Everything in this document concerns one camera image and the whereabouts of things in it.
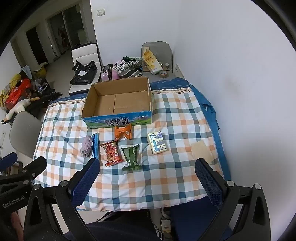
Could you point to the cardboard box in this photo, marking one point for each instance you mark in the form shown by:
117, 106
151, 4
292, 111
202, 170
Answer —
126, 98

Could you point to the grey padded chair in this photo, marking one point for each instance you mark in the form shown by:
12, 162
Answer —
163, 49

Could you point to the brown tape roll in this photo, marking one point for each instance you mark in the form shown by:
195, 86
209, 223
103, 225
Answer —
163, 74

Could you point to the black plastic bag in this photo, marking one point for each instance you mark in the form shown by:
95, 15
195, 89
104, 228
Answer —
81, 78

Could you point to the green snack packet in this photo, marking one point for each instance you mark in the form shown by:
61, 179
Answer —
130, 158

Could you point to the long blue packet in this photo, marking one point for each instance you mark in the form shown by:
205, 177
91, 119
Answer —
95, 146

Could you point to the yellow carton box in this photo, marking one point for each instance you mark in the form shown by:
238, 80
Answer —
151, 61

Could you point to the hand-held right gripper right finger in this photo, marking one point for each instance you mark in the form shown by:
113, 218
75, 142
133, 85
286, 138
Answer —
209, 183

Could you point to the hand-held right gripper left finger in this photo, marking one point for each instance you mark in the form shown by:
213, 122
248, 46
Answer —
85, 180

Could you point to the white goose plush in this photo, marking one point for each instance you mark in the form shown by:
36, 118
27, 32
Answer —
20, 105

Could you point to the white power strip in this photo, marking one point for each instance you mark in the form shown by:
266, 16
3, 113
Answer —
166, 226

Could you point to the white light switch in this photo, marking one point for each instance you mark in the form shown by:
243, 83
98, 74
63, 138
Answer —
100, 12

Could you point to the person's left hand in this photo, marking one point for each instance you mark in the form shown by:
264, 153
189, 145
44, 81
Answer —
15, 223

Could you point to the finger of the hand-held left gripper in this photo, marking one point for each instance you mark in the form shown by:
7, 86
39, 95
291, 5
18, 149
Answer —
34, 165
8, 161

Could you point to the patterned tote bag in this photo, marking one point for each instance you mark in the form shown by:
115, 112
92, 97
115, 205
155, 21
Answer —
126, 66

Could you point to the yellow bag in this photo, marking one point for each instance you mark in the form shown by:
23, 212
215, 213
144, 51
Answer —
13, 78

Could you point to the white leather chair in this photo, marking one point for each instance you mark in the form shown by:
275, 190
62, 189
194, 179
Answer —
84, 52

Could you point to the sliding glass door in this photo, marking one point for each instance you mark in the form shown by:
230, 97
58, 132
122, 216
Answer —
71, 25

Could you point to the grey plastic chair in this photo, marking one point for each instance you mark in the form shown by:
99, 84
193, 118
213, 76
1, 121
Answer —
23, 129

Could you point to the beige paper sheet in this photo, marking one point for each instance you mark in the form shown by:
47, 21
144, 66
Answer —
201, 151

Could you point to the white blue milk carton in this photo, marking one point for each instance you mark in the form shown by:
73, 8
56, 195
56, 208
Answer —
157, 142

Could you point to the red plastic bag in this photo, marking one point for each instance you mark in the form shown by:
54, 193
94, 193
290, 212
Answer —
19, 89

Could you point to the yellow bin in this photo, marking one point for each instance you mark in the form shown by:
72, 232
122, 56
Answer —
39, 73

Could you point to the red snack packet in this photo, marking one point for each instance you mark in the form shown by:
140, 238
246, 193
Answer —
111, 151

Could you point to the orange snack packet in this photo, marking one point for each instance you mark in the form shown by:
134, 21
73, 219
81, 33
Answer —
122, 133

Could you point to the black striped shoe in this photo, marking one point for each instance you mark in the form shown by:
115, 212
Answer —
157, 231

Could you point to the pink suitcase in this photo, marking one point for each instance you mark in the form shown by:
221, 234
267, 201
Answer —
113, 75

